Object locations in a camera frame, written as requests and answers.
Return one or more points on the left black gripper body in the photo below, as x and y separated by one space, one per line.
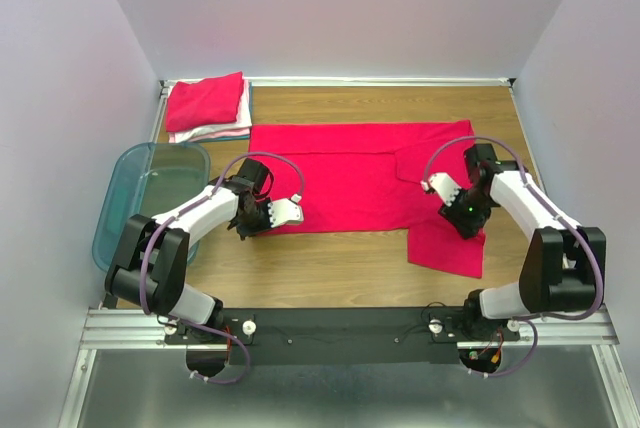
258 221

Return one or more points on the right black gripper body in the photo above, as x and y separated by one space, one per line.
468 211

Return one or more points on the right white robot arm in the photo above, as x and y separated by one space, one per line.
562 276

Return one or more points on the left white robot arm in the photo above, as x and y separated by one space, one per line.
151 258

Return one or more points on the folded pink t-shirt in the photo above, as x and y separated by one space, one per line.
200 139

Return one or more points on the folded white t-shirt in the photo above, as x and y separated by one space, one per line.
205 129

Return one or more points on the teal plastic bin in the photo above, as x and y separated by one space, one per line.
148 179

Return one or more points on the metal lower shelf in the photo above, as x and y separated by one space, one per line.
576 386

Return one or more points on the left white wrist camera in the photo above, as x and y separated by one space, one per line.
283 212

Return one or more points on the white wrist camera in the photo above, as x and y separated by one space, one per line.
283 212
444 186

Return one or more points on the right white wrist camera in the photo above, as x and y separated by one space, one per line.
444 186

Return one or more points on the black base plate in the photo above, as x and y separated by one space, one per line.
339 336

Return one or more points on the aluminium frame rail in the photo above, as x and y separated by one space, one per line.
130 329

